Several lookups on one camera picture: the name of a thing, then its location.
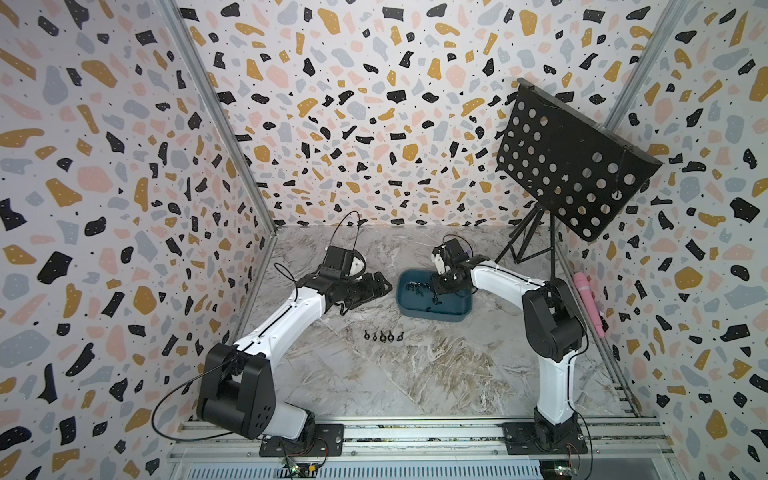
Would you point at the aluminium corner profile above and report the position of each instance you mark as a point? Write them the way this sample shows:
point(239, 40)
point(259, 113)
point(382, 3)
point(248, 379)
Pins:
point(663, 31)
point(170, 13)

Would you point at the black music stand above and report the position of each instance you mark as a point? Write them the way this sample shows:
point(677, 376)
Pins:
point(578, 173)

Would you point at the pink cylindrical bottle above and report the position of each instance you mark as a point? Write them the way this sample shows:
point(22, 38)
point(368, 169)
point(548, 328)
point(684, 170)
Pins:
point(582, 285)

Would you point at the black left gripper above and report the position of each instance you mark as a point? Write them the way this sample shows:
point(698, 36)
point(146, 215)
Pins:
point(369, 292)

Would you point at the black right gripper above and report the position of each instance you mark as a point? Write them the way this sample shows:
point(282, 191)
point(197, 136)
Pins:
point(436, 289)

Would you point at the aluminium corner profile left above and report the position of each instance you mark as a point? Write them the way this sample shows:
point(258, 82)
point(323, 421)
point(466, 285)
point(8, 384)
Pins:
point(170, 13)

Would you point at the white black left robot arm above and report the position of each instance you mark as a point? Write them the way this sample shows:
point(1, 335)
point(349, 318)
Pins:
point(237, 391)

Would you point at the aluminium corner profile right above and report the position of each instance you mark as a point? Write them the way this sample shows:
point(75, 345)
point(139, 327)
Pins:
point(663, 31)

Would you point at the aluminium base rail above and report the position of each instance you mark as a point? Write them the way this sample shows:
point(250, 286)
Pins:
point(435, 448)

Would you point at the teal plastic storage box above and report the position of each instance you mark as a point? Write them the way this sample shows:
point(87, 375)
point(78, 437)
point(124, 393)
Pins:
point(415, 298)

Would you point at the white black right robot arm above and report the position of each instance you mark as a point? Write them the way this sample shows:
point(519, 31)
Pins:
point(553, 329)

